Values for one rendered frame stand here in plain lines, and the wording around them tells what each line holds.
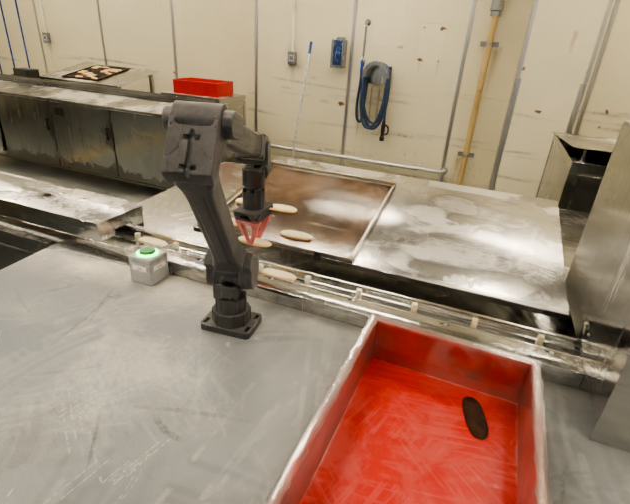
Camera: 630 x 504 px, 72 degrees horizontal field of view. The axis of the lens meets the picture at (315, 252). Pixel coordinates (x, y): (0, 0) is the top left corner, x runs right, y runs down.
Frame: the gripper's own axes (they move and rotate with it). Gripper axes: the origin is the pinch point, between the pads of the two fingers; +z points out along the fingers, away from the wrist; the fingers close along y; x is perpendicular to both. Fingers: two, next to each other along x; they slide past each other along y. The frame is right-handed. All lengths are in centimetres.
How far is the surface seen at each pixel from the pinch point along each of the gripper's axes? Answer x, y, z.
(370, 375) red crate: 40.6, 25.1, 10.5
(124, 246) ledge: -37.2, 8.5, 7.6
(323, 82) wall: -122, -370, -1
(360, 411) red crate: 41, 35, 10
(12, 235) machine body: -83, 10, 14
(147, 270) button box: -21.3, 17.3, 6.8
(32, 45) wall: -551, -372, -9
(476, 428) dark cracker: 61, 31, 9
